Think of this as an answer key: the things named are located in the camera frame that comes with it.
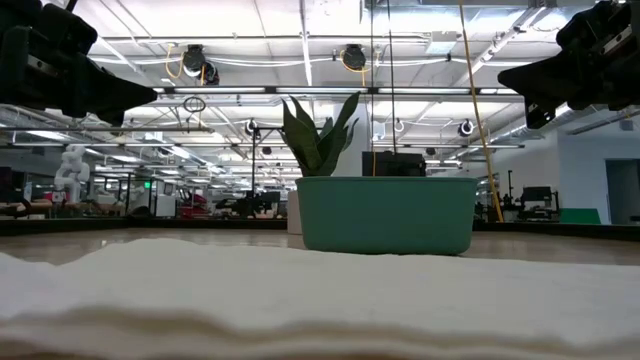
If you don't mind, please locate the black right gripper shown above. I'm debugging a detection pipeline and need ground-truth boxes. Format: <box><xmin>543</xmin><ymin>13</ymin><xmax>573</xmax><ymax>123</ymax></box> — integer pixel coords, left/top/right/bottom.
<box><xmin>497</xmin><ymin>0</ymin><xmax>640</xmax><ymax>130</ymax></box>

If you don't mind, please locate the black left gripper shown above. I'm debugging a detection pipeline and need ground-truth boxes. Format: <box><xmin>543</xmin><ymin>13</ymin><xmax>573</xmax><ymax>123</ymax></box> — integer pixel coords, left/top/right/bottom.
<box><xmin>0</xmin><ymin>0</ymin><xmax>159</xmax><ymax>127</ymax></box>

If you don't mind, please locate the teal plastic tupperware container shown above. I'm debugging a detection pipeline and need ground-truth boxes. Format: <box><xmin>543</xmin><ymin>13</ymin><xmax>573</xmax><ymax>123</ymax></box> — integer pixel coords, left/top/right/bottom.
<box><xmin>295</xmin><ymin>175</ymin><xmax>479</xmax><ymax>256</ymax></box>

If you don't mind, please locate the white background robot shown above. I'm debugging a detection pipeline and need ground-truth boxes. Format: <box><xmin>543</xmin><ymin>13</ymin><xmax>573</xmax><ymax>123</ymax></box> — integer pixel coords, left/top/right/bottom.
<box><xmin>53</xmin><ymin>144</ymin><xmax>91</xmax><ymax>204</ymax></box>

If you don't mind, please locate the black equipment cart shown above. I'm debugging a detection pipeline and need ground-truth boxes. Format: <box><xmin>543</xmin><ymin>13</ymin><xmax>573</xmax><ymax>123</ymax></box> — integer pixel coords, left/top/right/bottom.
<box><xmin>517</xmin><ymin>185</ymin><xmax>561</xmax><ymax>221</ymax></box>

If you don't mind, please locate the grey door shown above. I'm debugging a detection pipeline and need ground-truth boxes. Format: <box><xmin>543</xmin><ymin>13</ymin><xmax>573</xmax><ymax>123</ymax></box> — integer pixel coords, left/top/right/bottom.
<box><xmin>605</xmin><ymin>158</ymin><xmax>640</xmax><ymax>225</ymax></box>

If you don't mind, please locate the green box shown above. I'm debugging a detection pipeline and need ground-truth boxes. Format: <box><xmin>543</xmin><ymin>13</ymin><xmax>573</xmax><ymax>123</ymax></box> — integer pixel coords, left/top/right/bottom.
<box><xmin>558</xmin><ymin>207</ymin><xmax>602</xmax><ymax>225</ymax></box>

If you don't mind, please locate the red cart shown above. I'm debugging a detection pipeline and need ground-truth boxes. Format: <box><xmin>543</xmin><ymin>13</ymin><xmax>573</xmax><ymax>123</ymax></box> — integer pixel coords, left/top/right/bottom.
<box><xmin>178</xmin><ymin>192</ymin><xmax>209</xmax><ymax>219</ymax></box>

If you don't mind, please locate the black metal stand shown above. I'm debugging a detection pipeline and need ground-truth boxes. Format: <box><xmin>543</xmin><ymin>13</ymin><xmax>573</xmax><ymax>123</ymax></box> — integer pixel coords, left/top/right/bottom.
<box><xmin>251</xmin><ymin>125</ymin><xmax>296</xmax><ymax>177</ymax></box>

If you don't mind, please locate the snake plant in white pot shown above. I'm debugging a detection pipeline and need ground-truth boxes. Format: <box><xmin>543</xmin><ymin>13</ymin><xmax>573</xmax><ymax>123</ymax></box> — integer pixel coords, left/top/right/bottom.
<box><xmin>279</xmin><ymin>92</ymin><xmax>361</xmax><ymax>235</ymax></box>

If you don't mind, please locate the white folded cloth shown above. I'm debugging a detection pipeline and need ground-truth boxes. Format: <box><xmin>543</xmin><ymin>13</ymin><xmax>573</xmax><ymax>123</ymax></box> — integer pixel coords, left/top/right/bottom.
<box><xmin>0</xmin><ymin>237</ymin><xmax>640</xmax><ymax>360</ymax></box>

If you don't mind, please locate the yellow cable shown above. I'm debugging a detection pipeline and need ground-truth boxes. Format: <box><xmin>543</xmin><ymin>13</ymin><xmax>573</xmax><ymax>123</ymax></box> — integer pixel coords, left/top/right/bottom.
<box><xmin>458</xmin><ymin>0</ymin><xmax>505</xmax><ymax>224</ymax></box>

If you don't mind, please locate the black ceiling cable reel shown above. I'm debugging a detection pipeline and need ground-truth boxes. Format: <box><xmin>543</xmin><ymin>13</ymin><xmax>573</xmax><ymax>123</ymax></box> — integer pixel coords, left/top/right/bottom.
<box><xmin>341</xmin><ymin>43</ymin><xmax>368</xmax><ymax>72</ymax></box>
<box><xmin>181</xmin><ymin>43</ymin><xmax>220</xmax><ymax>86</ymax></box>

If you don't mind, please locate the thin black hanging cable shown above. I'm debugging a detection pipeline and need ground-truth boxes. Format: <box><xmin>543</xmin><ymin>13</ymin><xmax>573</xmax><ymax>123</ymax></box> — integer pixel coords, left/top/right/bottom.
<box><xmin>369</xmin><ymin>0</ymin><xmax>376</xmax><ymax>177</ymax></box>

